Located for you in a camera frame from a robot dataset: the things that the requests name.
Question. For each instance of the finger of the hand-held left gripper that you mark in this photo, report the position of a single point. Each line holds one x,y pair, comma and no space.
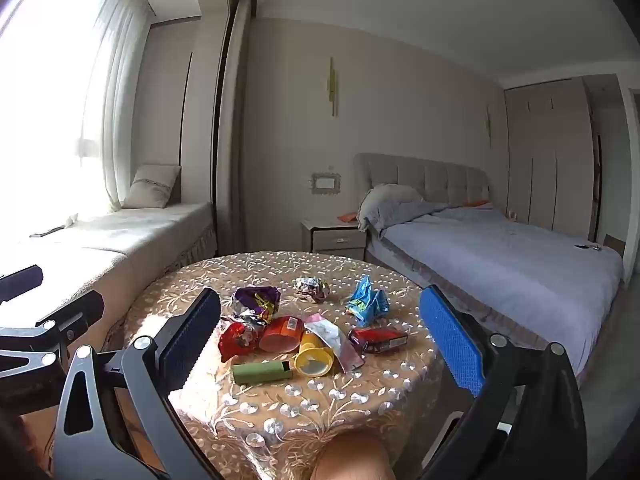
75,312
20,284

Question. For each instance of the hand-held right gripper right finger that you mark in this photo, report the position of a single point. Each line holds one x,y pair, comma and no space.
450,340

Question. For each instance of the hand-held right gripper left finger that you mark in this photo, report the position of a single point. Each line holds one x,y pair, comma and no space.
192,335

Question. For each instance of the red plastic cup wrapper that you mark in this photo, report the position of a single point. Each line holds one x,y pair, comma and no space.
282,335

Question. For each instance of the blue snack bag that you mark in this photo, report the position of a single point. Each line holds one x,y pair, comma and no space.
367,302

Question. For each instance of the red snack bag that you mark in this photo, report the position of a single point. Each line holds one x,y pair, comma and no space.
235,340

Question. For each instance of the dark remote control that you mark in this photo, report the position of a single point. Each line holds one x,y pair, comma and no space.
47,232

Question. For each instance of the red flat box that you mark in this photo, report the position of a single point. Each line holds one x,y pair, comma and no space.
377,340

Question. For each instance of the purple snack wrapper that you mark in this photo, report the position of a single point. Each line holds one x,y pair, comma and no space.
257,300

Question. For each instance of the green rectangular box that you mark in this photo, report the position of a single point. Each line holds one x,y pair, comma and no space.
257,372

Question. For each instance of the light blue quilt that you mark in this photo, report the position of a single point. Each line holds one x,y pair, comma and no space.
500,260

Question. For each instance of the beige embroidered tablecloth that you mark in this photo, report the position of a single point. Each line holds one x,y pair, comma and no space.
280,410

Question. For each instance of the pink white packet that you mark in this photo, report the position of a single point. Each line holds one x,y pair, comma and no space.
330,335

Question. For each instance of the yellow plastic cup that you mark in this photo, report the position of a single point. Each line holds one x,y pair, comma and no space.
312,360

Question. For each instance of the crumpled silver wrapper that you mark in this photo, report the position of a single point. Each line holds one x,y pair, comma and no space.
311,289

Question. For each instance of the orange cloth on bed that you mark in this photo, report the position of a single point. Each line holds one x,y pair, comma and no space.
476,203

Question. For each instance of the beige cushion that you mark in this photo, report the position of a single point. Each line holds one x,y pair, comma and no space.
150,187

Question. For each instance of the beige nightstand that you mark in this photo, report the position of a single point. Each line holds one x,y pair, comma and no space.
335,240

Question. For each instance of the grey pillow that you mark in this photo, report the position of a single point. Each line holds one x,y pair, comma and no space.
387,200

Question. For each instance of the orange item on nightstand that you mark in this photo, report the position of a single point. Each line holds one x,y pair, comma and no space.
347,217

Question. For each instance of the small dark item on bed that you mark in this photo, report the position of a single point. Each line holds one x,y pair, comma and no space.
582,247

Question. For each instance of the beige upholstered bed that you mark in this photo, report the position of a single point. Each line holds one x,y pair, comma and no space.
425,175

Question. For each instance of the brown cardboard piece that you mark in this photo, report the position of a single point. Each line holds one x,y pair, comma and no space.
614,246

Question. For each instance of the beige wardrobe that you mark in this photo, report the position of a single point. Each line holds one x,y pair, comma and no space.
545,160

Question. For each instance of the white sheer curtain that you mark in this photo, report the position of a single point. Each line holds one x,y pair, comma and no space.
120,85

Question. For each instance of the framed wall switch panel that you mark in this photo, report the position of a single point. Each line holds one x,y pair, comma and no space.
326,184

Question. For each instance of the short gold wall lamp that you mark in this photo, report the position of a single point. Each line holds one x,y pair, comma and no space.
488,127

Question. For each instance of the white door frame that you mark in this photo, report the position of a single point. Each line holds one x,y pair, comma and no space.
631,185

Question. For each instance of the long gold wall lamp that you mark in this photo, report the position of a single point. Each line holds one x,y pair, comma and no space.
332,87

